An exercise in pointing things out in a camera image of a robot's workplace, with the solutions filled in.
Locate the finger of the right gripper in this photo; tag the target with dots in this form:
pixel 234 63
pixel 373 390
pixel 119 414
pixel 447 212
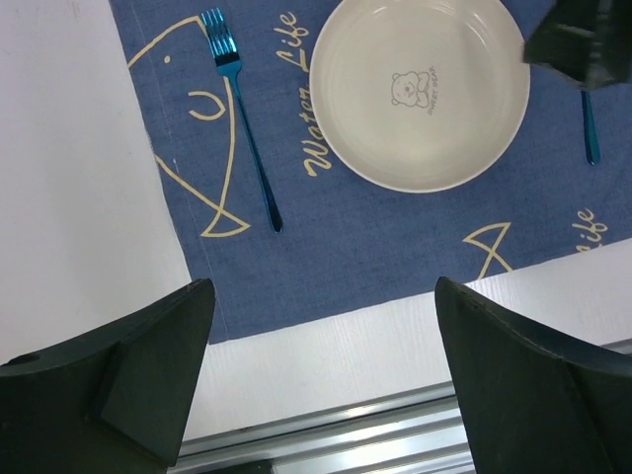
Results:
pixel 588 42

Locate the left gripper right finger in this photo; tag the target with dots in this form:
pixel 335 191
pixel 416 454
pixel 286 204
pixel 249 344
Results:
pixel 533 399

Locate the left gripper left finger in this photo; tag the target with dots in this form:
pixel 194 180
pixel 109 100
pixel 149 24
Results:
pixel 113 400

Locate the blue metallic spoon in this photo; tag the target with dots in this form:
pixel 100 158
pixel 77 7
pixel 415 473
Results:
pixel 590 135

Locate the cream round plate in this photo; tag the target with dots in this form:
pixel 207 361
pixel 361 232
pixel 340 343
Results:
pixel 419 96

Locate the blue fish placemat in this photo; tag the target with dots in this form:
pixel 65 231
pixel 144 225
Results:
pixel 346 243

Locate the blue metallic fork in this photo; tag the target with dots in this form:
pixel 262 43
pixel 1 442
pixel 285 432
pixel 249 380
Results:
pixel 228 63

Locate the aluminium rail frame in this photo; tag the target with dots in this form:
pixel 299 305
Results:
pixel 279 404

